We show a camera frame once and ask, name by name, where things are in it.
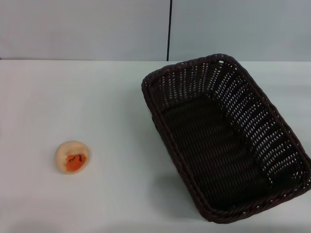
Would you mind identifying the dark brown woven basket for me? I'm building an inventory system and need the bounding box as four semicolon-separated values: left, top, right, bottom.
141;53;311;223

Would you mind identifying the round bun with orange filling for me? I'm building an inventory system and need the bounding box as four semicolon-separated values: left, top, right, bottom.
55;140;91;174

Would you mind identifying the black vertical wall strip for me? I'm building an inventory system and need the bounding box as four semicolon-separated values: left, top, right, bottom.
166;0;173;61

